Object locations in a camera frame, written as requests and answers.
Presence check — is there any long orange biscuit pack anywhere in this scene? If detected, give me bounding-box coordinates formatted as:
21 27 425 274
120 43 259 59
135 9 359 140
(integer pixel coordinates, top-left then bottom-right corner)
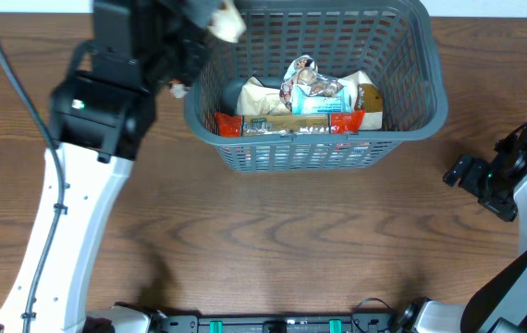
214 110 365 137

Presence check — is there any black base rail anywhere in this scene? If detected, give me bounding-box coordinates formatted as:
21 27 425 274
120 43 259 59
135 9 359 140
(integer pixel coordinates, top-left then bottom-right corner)
152 310 397 333

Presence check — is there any white cookie snack pouch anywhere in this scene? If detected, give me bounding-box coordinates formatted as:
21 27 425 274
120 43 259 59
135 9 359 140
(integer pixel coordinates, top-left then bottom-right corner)
280 55 384 131

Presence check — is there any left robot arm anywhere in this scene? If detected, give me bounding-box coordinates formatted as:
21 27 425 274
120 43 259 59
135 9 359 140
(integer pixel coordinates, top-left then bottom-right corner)
0 1 234 332

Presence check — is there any mint green wipes packet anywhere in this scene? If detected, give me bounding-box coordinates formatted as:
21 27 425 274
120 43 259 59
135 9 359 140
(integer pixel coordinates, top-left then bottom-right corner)
290 85 352 115

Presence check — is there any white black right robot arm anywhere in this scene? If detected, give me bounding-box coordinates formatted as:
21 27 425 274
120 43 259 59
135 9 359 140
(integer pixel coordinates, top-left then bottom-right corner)
394 123 527 332

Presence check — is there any grey plastic lattice basket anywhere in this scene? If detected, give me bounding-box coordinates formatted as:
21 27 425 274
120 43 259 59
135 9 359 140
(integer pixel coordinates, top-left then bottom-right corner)
184 0 448 172

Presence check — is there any white brown snack pouch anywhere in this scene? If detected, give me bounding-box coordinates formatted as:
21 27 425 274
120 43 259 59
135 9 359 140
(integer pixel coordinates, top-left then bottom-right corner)
168 0 248 99

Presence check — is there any Kleenex tissue multipack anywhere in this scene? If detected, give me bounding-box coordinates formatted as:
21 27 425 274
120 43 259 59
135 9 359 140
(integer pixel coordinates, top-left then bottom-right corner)
221 142 371 163

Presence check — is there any beige paper bag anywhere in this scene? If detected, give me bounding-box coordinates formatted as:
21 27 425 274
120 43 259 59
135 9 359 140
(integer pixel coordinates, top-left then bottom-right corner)
235 77 291 116

